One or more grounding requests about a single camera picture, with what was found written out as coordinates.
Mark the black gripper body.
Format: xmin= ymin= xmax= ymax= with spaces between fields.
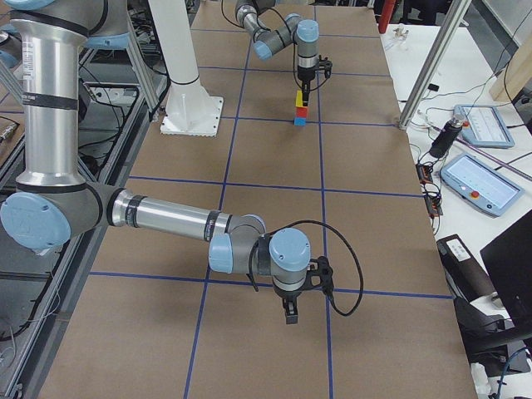
xmin=297 ymin=66 xmax=316 ymax=83
xmin=278 ymin=291 xmax=301 ymax=308

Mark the yellow cube block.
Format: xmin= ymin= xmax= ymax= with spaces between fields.
xmin=295 ymin=90 xmax=308 ymax=108

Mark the red cube block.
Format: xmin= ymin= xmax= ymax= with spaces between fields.
xmin=295 ymin=106 xmax=308 ymax=119

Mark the blue cube block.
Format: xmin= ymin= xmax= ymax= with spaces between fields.
xmin=294 ymin=117 xmax=306 ymax=126

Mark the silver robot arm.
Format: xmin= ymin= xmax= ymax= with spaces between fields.
xmin=234 ymin=1 xmax=333 ymax=106
xmin=1 ymin=1 xmax=319 ymax=324

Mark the red cylinder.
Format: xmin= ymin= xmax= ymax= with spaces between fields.
xmin=378 ymin=0 xmax=396 ymax=34

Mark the black water bottle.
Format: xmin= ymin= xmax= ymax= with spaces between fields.
xmin=429 ymin=114 xmax=465 ymax=159

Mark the orange black electronics board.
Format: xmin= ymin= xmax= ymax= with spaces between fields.
xmin=416 ymin=163 xmax=443 ymax=219

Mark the far teach pendant tablet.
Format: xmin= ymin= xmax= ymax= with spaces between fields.
xmin=454 ymin=105 xmax=515 ymax=149

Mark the teach pendant tablet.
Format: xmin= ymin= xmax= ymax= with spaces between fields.
xmin=454 ymin=105 xmax=515 ymax=149
xmin=440 ymin=153 xmax=525 ymax=217

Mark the near teach pendant tablet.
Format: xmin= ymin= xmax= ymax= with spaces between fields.
xmin=440 ymin=153 xmax=525 ymax=217

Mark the black monitor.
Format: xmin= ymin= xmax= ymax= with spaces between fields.
xmin=480 ymin=211 xmax=532 ymax=319

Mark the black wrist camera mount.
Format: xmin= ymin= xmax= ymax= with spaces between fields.
xmin=303 ymin=256 xmax=334 ymax=298

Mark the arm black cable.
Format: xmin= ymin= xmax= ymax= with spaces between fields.
xmin=219 ymin=0 xmax=332 ymax=92

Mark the black camera cable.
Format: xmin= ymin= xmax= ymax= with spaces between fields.
xmin=286 ymin=219 xmax=365 ymax=318

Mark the white pedestal column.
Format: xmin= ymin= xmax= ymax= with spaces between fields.
xmin=149 ymin=0 xmax=224 ymax=137

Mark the aluminium frame post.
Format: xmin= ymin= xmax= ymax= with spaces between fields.
xmin=397 ymin=0 xmax=471 ymax=131

